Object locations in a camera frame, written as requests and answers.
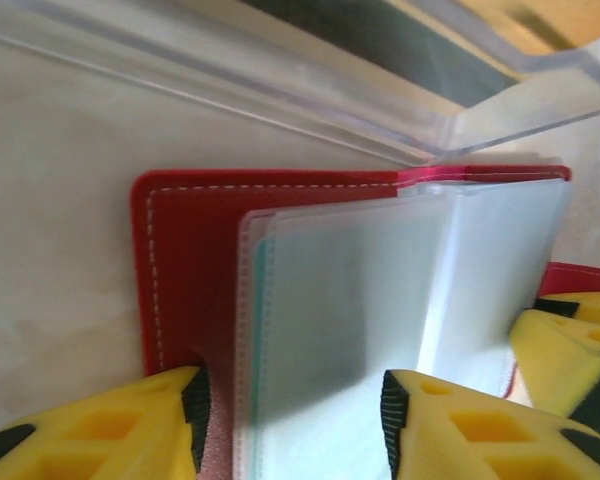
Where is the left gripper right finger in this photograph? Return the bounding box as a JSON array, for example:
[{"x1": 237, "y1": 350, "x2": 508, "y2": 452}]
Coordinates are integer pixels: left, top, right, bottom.
[{"x1": 381, "y1": 368, "x2": 600, "y2": 480}]

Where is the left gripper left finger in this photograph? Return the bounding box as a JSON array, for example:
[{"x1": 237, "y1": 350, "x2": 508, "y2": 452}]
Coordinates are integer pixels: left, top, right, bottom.
[{"x1": 0, "y1": 366, "x2": 214, "y2": 480}]

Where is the red card holder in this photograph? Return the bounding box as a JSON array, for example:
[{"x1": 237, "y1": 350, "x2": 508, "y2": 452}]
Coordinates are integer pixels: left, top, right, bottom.
[{"x1": 129, "y1": 162, "x2": 600, "y2": 480}]

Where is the teal credit card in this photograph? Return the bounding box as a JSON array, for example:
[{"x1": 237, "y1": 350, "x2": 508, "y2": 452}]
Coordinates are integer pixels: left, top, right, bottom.
[{"x1": 252, "y1": 234, "x2": 281, "y2": 480}]

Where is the gold credit card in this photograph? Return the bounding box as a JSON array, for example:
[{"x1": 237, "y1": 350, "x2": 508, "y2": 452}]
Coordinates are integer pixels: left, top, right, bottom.
[{"x1": 479, "y1": 0, "x2": 600, "y2": 57}]

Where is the clear acrylic card stand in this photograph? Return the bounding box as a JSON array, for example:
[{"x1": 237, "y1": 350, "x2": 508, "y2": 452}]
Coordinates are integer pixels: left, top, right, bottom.
[{"x1": 0, "y1": 0, "x2": 600, "y2": 167}]

